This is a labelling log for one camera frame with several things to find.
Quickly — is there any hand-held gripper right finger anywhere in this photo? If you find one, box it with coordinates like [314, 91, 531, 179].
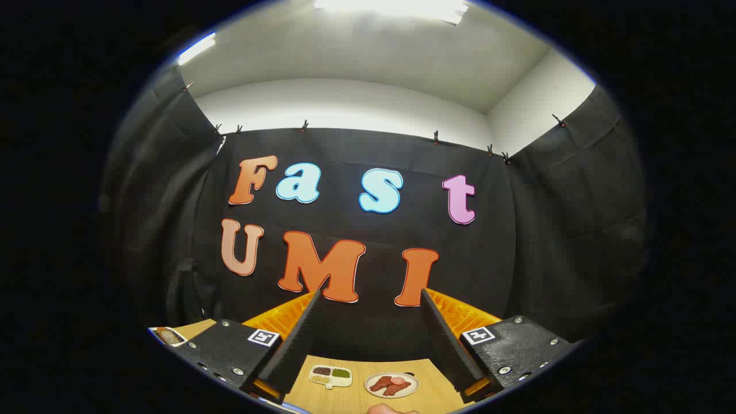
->
[420, 287, 578, 403]

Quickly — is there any white oval plate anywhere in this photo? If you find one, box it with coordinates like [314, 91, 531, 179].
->
[365, 372, 420, 399]

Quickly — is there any white divided dish with beans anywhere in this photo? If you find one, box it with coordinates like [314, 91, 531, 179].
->
[309, 365, 353, 390]

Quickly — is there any wide ceiling light panel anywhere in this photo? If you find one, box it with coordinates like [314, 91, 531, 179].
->
[313, 0, 469, 25]

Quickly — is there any narrow ceiling light panel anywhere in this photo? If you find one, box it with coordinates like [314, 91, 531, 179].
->
[177, 33, 217, 65]

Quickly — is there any white toaster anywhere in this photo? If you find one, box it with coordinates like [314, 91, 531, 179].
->
[148, 325, 189, 348]

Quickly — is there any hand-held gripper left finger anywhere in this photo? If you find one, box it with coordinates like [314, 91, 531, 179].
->
[172, 289, 324, 405]

